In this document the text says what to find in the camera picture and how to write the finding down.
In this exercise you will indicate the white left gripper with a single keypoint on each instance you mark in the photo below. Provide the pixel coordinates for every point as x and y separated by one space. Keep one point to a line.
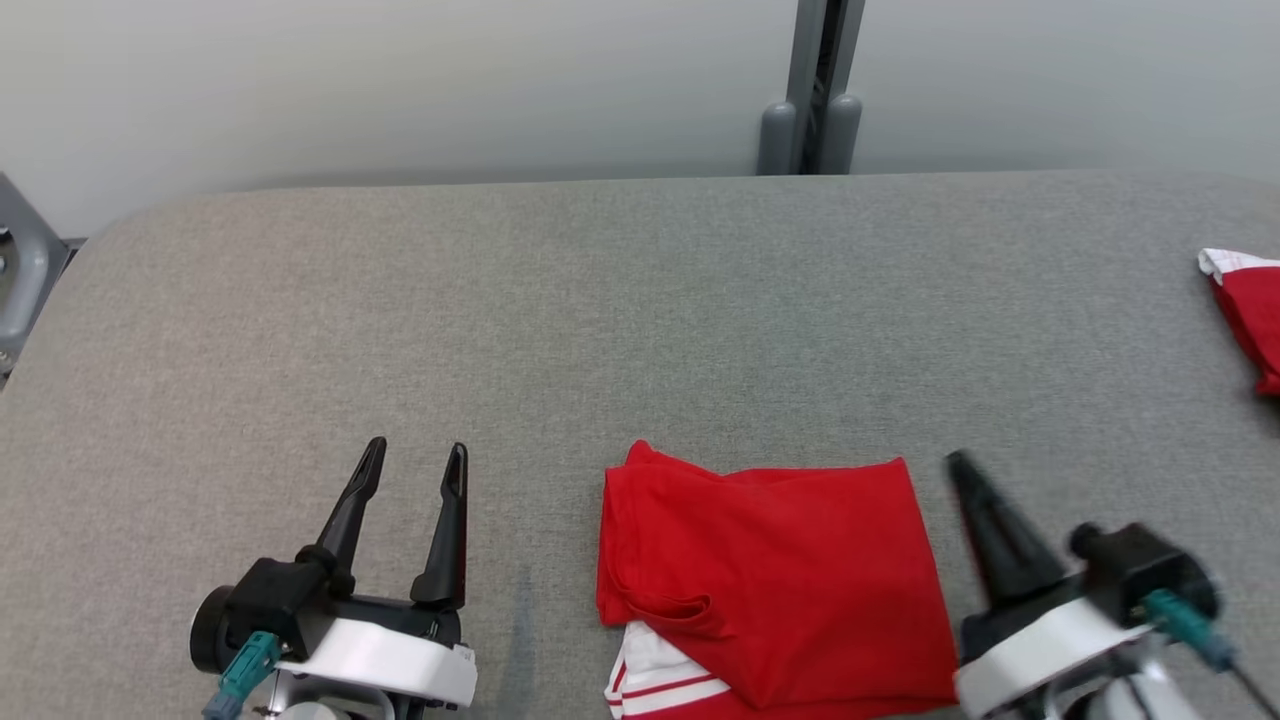
390 655

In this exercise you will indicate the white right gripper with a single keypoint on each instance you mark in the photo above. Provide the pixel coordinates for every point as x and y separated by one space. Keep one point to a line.
1040 645

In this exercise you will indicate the red garment with white trim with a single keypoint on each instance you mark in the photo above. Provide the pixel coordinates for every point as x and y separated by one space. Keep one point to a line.
1255 320
780 580

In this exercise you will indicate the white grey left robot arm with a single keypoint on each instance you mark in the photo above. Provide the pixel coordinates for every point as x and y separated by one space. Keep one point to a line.
210 630

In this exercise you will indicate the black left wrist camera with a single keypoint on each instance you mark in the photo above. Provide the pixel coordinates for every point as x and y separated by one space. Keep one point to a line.
275 600

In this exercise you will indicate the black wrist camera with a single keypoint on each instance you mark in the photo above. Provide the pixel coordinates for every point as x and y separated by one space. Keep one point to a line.
275 600
1150 575

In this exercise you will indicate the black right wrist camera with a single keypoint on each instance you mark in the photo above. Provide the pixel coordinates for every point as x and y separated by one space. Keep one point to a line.
1150 575

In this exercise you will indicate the grey metal bracket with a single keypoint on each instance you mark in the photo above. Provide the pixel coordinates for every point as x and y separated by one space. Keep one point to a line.
25 270

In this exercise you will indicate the silver metal post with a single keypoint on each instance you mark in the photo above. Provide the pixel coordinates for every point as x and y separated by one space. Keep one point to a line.
805 60

